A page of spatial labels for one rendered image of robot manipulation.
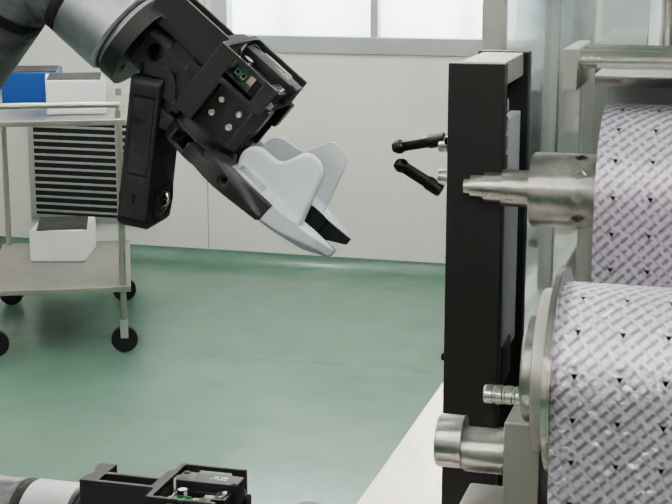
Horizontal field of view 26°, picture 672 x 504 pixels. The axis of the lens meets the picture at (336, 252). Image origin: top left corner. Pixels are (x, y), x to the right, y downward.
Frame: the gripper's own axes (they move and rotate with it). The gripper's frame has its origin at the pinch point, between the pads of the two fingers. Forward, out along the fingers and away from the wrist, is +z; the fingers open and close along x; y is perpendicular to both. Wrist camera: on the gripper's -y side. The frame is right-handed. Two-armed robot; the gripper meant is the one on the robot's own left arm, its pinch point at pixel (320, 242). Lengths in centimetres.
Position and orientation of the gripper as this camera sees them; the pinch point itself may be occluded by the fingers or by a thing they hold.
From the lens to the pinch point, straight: 103.8
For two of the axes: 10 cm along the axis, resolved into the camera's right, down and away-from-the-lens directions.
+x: 2.7, -2.0, 9.4
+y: 6.2, -7.1, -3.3
